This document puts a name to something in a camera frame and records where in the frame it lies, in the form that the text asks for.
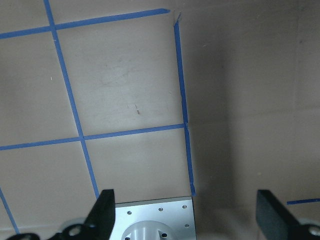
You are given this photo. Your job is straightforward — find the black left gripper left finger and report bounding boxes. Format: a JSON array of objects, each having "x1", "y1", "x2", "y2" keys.
[{"x1": 4, "y1": 189, "x2": 116, "y2": 240}]

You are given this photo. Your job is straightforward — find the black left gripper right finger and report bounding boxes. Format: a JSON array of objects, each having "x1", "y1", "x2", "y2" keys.
[{"x1": 255, "y1": 189, "x2": 320, "y2": 240}]

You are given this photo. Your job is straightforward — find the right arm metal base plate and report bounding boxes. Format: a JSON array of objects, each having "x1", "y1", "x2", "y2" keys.
[{"x1": 110, "y1": 196, "x2": 197, "y2": 240}]

